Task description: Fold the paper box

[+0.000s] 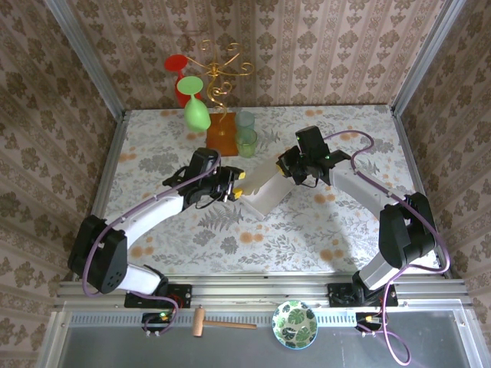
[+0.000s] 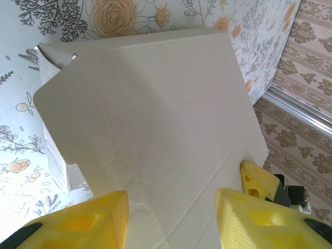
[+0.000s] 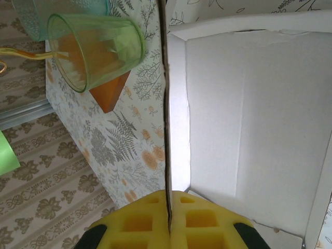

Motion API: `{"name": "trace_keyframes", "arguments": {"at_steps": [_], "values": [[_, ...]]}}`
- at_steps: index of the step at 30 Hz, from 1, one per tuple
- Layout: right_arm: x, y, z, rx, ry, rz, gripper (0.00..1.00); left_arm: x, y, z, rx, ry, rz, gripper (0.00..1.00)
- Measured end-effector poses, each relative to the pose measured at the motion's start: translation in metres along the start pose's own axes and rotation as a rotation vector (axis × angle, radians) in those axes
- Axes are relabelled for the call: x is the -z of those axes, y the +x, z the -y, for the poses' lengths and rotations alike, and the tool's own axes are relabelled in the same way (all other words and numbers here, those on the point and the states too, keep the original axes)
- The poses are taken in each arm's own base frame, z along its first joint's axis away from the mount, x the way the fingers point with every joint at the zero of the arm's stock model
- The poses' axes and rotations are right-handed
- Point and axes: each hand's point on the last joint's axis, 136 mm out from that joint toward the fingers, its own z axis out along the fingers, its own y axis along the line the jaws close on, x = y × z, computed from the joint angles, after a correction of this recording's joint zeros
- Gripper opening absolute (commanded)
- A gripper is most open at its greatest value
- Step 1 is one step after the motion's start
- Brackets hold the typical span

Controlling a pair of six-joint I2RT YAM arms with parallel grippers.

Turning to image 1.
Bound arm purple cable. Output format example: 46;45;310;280
324;130;452;365
82;149;222;337

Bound green plastic wine glass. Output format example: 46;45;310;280
176;75;212;134

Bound gold wire rack wooden base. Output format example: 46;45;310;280
187;38;255;157

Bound red plastic wine glass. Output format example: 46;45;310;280
163;54;193;108

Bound small black control board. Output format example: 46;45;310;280
355;312;388;333
142;312;173;333

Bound floral tablecloth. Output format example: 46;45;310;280
90;105;442;275

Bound aluminium cross rail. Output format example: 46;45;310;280
53;278;471;310

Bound white paper box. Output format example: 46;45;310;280
240;159;295;222

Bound green glass tumbler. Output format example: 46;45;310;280
235;128;259;159

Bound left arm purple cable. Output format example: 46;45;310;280
82;149;222;337

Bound leaf patterned bowl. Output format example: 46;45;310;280
272;300;319;350

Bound wooden mallet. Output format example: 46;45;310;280
192;305;257;338

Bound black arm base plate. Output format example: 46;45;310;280
124;282;193;309
327;282;399;309

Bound aluminium frame post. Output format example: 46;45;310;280
390;0;463;116
44;0;127;120

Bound blue glass tumbler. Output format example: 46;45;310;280
234;110;256;133

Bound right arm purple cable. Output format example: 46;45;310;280
324;130;452;365

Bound grey slotted cable duct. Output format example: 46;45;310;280
68;310;358;327

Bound aluminium side rail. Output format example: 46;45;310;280
72;110;130;281
390;107;452;277

